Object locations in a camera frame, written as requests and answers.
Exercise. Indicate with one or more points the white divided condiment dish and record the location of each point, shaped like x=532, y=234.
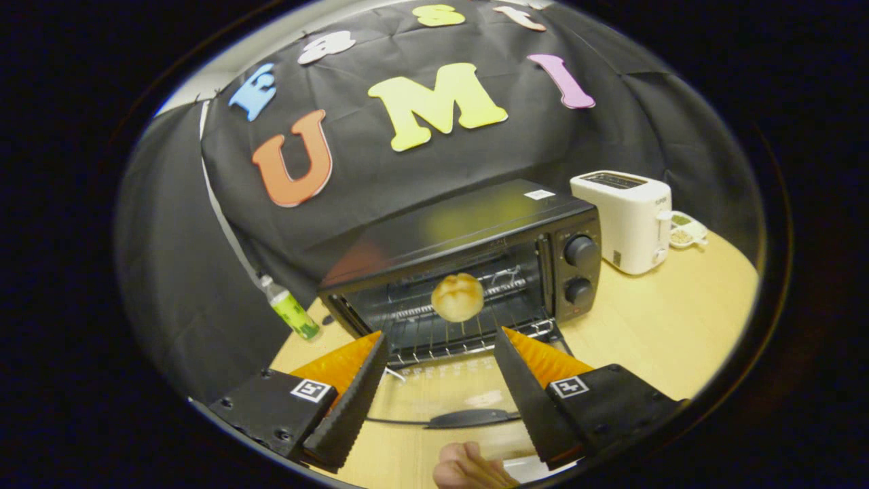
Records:
x=686, y=231

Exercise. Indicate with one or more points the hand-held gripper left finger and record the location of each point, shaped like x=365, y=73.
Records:
x=353, y=404

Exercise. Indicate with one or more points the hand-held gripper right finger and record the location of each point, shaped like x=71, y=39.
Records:
x=533, y=401

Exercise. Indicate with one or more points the white square plate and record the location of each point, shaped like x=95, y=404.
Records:
x=536, y=470

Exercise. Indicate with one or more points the green label plastic bottle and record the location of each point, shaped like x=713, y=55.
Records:
x=293, y=314

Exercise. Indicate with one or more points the black toaster oven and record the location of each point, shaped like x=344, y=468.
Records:
x=461, y=217

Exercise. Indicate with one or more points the white pop-up toaster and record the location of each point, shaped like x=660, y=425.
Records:
x=628, y=224

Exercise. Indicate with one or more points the round golden bread bun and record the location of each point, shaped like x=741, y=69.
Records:
x=457, y=297

